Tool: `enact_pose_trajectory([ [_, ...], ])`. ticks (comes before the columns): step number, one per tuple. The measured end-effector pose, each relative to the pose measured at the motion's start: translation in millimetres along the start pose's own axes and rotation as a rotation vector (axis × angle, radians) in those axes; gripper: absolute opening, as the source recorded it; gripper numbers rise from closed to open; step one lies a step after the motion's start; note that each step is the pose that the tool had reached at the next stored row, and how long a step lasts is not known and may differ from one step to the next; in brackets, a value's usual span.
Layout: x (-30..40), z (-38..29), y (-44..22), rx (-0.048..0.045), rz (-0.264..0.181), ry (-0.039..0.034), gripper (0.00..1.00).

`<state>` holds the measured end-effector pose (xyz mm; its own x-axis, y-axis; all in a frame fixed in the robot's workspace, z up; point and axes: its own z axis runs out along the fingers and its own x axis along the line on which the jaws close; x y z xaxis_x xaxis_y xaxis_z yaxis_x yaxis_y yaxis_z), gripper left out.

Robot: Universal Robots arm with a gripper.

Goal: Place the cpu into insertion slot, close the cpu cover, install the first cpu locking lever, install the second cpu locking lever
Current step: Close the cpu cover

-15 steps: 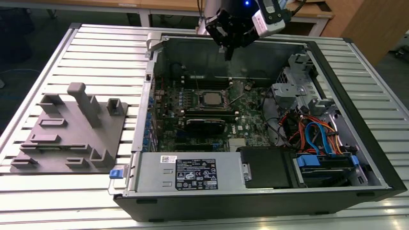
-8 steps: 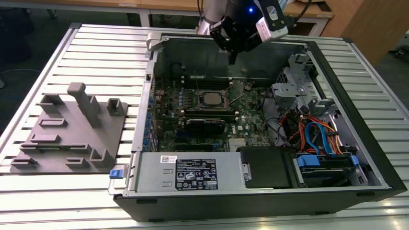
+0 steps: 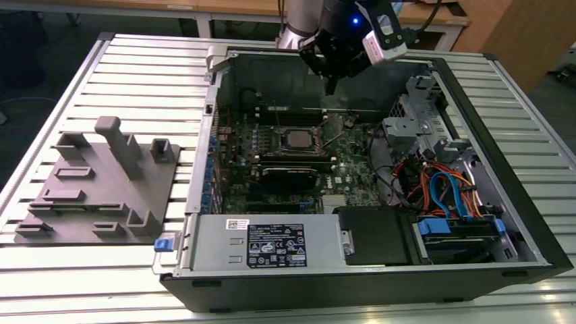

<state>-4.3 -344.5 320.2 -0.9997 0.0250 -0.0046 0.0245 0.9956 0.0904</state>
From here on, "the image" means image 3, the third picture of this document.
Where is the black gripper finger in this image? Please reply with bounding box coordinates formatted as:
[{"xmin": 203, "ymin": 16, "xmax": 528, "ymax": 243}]
[
  {"xmin": 333, "ymin": 51, "xmax": 372, "ymax": 96},
  {"xmin": 299, "ymin": 45, "xmax": 336, "ymax": 96}
]

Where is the metal socket cover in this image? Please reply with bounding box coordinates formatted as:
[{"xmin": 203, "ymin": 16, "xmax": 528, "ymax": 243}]
[{"xmin": 317, "ymin": 115, "xmax": 345, "ymax": 151}]

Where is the silver CPU chip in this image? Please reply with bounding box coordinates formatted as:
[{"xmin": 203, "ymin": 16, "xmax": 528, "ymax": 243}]
[{"xmin": 287, "ymin": 130, "xmax": 317, "ymax": 149}]

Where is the CPU socket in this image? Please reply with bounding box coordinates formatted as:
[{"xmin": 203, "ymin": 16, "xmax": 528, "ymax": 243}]
[{"xmin": 275, "ymin": 124, "xmax": 333, "ymax": 158}]

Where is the metal disk bay cage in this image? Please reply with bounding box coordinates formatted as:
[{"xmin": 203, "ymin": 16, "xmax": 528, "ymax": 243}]
[{"xmin": 381, "ymin": 76, "xmax": 477, "ymax": 165}]

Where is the green motherboard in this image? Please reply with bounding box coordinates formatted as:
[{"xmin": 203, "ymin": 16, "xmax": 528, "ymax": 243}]
[{"xmin": 211, "ymin": 113, "xmax": 397, "ymax": 215}]

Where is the black graphics card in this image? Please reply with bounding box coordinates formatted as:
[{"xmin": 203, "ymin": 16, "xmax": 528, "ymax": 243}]
[{"xmin": 259, "ymin": 166, "xmax": 319, "ymax": 195}]

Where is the silver chipset heatsink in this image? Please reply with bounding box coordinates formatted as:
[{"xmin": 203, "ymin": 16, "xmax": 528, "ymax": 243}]
[{"xmin": 323, "ymin": 193, "xmax": 351, "ymax": 207}]

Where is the wooden cabinet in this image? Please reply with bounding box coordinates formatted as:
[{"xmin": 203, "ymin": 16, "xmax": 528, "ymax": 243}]
[{"xmin": 453, "ymin": 0, "xmax": 576, "ymax": 92}]

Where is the hard disk in blue carrier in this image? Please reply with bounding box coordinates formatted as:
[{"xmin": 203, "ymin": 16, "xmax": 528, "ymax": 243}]
[{"xmin": 413, "ymin": 217, "xmax": 505, "ymax": 265}]

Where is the silver power supply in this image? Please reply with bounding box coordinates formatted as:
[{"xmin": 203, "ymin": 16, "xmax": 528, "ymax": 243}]
[{"xmin": 179, "ymin": 213, "xmax": 343, "ymax": 271}]

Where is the grey parts rack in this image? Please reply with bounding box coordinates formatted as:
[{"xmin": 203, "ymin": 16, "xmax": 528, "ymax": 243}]
[{"xmin": 12, "ymin": 116, "xmax": 181, "ymax": 244}]

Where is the black PC case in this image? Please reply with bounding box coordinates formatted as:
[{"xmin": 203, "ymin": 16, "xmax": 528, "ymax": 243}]
[{"xmin": 151, "ymin": 43, "xmax": 573, "ymax": 314}]

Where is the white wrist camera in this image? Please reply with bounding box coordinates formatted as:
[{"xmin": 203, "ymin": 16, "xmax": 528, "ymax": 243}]
[{"xmin": 361, "ymin": 13, "xmax": 409, "ymax": 65}]

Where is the black camera cable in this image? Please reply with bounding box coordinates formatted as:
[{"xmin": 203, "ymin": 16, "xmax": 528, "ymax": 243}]
[{"xmin": 404, "ymin": 0, "xmax": 443, "ymax": 37}]

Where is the wooden desk white frame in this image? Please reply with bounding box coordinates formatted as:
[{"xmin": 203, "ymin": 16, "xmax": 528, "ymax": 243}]
[{"xmin": 0, "ymin": 0, "xmax": 472, "ymax": 51}]

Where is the blue wire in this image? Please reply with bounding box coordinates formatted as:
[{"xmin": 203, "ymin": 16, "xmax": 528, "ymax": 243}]
[{"xmin": 428, "ymin": 171, "xmax": 473, "ymax": 222}]

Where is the orange wire bundle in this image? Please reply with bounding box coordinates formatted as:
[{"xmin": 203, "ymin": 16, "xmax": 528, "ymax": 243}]
[{"xmin": 395, "ymin": 161, "xmax": 496, "ymax": 217}]

